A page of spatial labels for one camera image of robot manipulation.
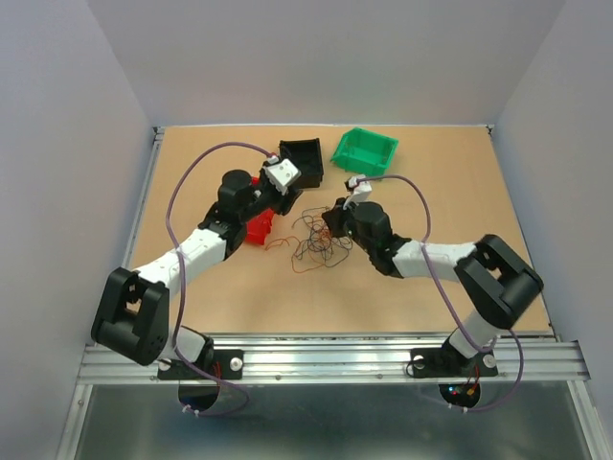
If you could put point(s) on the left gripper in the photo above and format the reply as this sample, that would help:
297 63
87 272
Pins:
283 202

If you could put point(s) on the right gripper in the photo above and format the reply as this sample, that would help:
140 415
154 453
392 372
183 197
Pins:
334 216

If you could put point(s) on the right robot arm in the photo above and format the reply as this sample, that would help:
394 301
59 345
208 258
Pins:
498 282

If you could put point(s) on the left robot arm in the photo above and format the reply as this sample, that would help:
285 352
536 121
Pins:
133 317

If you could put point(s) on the red plastic bin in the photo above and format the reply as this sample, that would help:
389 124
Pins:
259 227

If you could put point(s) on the black plastic bin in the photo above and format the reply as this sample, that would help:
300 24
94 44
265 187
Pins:
306 156

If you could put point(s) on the green plastic bin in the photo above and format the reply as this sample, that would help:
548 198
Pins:
364 152

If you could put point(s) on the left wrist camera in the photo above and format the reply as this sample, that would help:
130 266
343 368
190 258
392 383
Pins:
281 173

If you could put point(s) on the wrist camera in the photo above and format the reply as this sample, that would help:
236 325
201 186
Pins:
281 173
359 188

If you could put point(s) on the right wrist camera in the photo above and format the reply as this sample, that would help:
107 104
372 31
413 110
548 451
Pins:
359 188

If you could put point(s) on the aluminium left side rail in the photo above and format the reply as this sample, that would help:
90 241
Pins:
75 421

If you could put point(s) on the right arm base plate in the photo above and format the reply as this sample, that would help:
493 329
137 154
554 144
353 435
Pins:
431 364

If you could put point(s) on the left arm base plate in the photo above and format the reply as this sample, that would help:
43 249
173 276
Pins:
222 364

